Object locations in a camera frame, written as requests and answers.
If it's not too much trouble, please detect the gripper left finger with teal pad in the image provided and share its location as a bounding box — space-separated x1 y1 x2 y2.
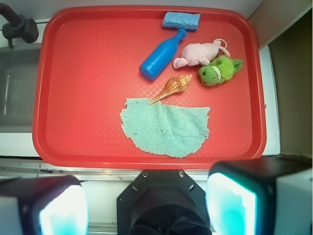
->
0 176 89 235

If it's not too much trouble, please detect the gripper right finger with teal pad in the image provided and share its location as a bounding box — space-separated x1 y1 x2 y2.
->
205 157 313 235

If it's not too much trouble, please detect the blue plastic bottle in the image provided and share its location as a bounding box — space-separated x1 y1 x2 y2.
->
139 28 187 81

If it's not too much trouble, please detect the teal woven cloth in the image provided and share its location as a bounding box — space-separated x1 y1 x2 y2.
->
120 98 210 158

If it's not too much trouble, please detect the green plush frog toy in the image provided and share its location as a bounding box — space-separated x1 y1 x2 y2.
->
199 55 244 86

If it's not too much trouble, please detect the red plastic tray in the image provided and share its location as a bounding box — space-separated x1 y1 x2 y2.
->
32 6 266 169

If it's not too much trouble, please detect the stainless steel sink basin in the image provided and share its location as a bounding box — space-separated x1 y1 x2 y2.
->
0 46 41 133

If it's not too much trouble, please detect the brown striped conch seashell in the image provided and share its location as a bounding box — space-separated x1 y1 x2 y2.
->
148 74 192 105

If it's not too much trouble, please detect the pink plush mouse toy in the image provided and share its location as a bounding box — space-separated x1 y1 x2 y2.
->
172 39 230 70

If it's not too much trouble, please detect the dark metal faucet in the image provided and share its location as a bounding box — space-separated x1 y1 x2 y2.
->
0 2 39 49

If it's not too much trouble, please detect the blue sponge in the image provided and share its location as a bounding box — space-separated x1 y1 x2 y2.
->
162 12 201 31

